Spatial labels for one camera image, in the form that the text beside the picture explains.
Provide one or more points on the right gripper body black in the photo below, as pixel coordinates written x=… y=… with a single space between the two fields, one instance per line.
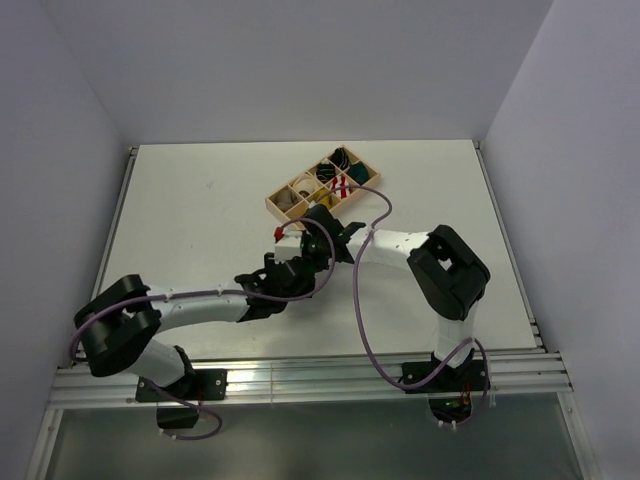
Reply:
x=315 y=248

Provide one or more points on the yellow sock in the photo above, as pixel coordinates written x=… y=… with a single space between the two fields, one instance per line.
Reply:
x=324 y=199

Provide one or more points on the wooden compartment tray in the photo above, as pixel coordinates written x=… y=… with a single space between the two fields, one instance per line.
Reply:
x=339 y=204

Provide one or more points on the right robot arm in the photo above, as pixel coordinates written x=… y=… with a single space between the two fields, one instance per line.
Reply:
x=451 y=277

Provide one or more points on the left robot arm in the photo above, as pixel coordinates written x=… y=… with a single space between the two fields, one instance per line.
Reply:
x=117 y=328

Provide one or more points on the beige rolled sock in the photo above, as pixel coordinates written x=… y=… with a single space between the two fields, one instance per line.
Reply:
x=285 y=200

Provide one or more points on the cream rolled sock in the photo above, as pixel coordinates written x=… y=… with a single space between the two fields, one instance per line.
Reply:
x=305 y=186

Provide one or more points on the red white striped rolled sock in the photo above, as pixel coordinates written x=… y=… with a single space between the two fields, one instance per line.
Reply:
x=340 y=183

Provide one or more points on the black white rolled sock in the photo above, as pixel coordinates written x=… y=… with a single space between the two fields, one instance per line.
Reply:
x=325 y=171

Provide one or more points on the dark green rolled sock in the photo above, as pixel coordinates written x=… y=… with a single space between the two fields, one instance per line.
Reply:
x=358 y=173

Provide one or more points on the black striped rolled sock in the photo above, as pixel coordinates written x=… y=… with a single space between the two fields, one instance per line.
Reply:
x=340 y=158

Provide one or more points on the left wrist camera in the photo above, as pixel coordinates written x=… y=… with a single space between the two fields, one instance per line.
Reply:
x=288 y=244

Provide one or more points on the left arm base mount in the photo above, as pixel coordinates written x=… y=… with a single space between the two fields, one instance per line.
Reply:
x=181 y=405

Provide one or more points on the aluminium frame rail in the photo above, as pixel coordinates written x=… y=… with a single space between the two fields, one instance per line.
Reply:
x=312 y=380

